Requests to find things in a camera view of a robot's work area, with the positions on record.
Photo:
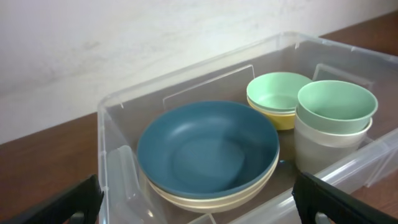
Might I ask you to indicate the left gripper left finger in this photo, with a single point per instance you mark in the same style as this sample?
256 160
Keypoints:
80 203

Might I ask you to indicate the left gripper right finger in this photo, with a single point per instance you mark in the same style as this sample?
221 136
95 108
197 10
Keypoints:
313 196

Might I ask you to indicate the grey plastic cup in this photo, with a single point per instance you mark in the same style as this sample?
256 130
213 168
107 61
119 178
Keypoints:
312 157

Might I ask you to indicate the yellow bowl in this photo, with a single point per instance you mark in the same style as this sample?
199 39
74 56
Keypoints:
280 120

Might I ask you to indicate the mint green plastic cup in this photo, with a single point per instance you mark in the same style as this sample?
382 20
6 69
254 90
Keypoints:
336 107

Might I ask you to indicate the pale yellow-cream plate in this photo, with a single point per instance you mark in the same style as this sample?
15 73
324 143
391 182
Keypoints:
214 209

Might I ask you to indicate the cream plate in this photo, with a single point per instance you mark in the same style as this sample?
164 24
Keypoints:
217 202

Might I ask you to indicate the mint green bowl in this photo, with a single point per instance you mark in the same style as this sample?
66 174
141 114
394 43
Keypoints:
277 90

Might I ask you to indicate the dark blue plate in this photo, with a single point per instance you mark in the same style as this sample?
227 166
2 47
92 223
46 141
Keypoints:
208 149

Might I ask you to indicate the cream plastic cup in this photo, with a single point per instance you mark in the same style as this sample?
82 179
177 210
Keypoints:
329 139

